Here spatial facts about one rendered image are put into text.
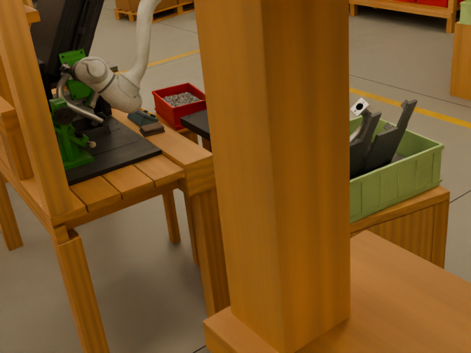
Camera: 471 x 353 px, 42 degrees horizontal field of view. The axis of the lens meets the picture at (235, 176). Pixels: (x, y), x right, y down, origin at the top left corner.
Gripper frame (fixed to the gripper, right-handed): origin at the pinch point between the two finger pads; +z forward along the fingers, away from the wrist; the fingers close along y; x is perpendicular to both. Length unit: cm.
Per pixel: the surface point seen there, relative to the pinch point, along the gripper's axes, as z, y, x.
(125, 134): -4.7, -33.9, 11.3
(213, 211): -43, -71, 27
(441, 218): -112, -123, -4
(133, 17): 579, -167, -224
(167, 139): -23, -46, 7
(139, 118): -1.1, -37.6, 1.0
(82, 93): 4.4, -10.4, 3.6
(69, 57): 4.3, 1.9, -7.7
